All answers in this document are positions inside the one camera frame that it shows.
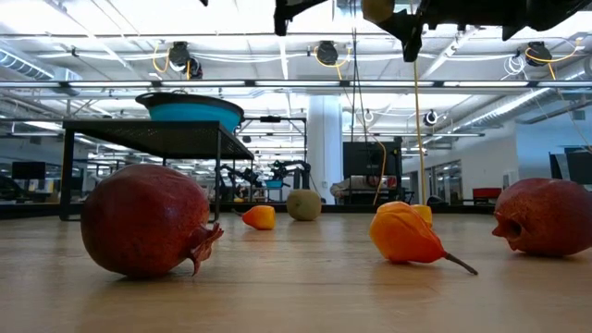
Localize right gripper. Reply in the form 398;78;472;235
378;0;528;64

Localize small green fruit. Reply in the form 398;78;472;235
362;0;396;24

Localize blue collapsible bowl grey rim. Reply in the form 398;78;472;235
135;92;246;134

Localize green-brown kiwi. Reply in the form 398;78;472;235
286;189;323;223

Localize small orange yellow pear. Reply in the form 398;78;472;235
230;205;278;232

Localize red-orange pomegranate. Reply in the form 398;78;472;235
490;178;592;258

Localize dark red pomegranate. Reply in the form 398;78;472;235
80;164;225;280

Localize small yellow fruit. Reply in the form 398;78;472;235
410;204;434;229

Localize white pillar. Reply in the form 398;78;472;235
307;95;344;198

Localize black screen on stand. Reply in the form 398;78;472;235
342;142;403;191

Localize black mesh metal shelf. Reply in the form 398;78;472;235
58;119;254;224

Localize person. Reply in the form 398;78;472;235
329;174;399;204

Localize red box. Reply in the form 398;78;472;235
472;188;503;201

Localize orange pear with stem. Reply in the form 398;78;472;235
368;201;479;277

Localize black desk monitor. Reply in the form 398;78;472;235
11;161;46;181

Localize black hanging cables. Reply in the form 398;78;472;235
349;0;371;144

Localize long ceiling light rail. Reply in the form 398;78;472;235
0;80;592;90

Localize yellow hanging cord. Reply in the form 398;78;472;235
410;59;429;206

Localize black background rig frame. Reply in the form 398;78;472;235
233;116;309;204

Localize yellow cable by stand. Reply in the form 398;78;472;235
372;141;388;207

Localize dark wall screen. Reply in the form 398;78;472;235
549;146;592;187

